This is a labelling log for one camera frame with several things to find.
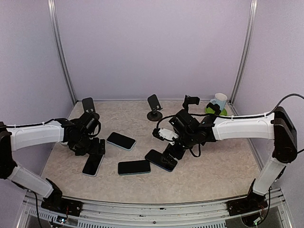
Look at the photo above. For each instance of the left aluminium frame post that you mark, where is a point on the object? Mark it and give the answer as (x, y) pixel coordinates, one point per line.
(56, 31)

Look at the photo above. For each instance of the black clamp phone stand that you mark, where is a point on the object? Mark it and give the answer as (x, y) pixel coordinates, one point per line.
(190, 100)

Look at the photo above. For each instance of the white blue mug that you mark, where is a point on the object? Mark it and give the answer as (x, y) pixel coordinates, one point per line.
(219, 99)

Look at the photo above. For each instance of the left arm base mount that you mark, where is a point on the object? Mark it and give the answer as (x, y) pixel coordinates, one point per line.
(66, 206)

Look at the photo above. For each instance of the phone with teal case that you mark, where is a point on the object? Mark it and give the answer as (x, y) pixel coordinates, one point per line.
(134, 167)

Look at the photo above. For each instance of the front aluminium rail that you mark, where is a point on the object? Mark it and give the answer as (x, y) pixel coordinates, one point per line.
(204, 214)

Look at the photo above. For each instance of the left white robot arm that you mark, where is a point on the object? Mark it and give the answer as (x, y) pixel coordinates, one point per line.
(79, 134)

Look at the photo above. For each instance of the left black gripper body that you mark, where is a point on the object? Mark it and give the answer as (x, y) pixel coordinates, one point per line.
(89, 147)

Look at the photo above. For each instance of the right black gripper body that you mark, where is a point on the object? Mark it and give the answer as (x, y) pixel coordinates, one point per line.
(178, 154)

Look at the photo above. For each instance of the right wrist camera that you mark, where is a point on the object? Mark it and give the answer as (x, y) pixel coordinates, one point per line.
(165, 135)

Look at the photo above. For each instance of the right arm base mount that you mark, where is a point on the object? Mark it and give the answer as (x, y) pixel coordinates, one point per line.
(245, 205)

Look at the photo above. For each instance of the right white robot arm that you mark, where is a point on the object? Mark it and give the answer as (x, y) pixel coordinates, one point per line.
(274, 125)

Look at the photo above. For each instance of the folding phone stand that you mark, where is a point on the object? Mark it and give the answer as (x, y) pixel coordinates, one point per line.
(155, 114)
(89, 107)

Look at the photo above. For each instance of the phone with dark-blue case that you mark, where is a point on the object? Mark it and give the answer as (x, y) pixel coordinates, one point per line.
(154, 157)

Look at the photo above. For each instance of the green saucer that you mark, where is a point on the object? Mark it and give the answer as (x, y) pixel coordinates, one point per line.
(223, 112)

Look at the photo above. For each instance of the phone with lilac case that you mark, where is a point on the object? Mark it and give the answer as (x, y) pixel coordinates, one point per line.
(92, 164)

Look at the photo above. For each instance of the black clamp stand right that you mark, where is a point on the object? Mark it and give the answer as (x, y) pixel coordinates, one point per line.
(217, 112)

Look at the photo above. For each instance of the right aluminium frame post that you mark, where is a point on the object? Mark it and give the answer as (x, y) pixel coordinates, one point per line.
(245, 51)

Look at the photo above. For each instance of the phone with light-blue case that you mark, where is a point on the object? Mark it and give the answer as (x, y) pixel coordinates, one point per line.
(121, 141)

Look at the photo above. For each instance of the aluminium frame post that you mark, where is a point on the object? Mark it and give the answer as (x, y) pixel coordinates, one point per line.
(56, 31)
(245, 51)

